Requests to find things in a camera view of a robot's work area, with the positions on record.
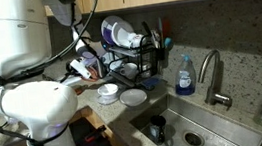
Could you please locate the white cup with red logo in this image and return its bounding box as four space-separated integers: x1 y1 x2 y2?
126 30 146 50

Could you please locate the orange handled clamp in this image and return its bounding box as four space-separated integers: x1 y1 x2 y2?
82 124 109 144

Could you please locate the purple plate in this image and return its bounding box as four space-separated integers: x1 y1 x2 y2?
98 14 126 48

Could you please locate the stainless steel cup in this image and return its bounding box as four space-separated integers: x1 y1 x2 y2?
96 56 107 79

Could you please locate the blue dish soap bottle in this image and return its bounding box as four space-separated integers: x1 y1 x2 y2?
170 52 199 98

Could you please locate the stainless steel sink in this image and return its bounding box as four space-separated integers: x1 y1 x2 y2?
126 81 262 146

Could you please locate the grey rack drip tray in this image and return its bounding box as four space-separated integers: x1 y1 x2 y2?
108 66 139 91
109 42 142 60

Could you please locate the black handled knife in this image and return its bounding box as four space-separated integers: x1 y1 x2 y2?
140 19 154 40

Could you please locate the brushed metal faucet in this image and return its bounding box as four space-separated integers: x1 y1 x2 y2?
194 47 234 113

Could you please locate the black wire dish rack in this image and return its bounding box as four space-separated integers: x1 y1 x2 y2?
101 32 171 92

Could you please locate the white plate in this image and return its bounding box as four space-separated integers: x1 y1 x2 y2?
110 19 138 49

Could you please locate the white ceramic mug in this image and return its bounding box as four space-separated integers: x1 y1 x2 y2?
118 61 140 81

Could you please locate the black mug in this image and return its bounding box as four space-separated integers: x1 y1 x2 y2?
146 113 170 146

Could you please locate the flat white tray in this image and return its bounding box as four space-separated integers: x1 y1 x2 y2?
60 74 84 88

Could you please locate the metal knife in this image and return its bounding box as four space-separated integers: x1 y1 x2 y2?
150 28 162 49

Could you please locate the red spatula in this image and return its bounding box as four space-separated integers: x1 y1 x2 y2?
160 16 174 41

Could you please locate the teal utensil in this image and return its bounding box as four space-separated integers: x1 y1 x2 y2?
162 37 174 51

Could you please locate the grey bowl on saucer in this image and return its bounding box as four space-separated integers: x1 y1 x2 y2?
93 82 122 107

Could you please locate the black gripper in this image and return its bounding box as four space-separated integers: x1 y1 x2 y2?
64 59 82 79

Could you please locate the blue sponge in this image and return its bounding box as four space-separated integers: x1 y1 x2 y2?
139 76 162 92

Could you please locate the white shallow bowl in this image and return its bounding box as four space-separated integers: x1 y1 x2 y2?
118 86 150 109

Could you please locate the black wire utensil caddy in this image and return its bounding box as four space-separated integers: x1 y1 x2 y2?
153 44 173 76

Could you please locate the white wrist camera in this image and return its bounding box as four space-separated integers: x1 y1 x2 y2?
68 57 93 82

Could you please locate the orange plastic bag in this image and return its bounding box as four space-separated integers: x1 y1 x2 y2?
85 65 102 82

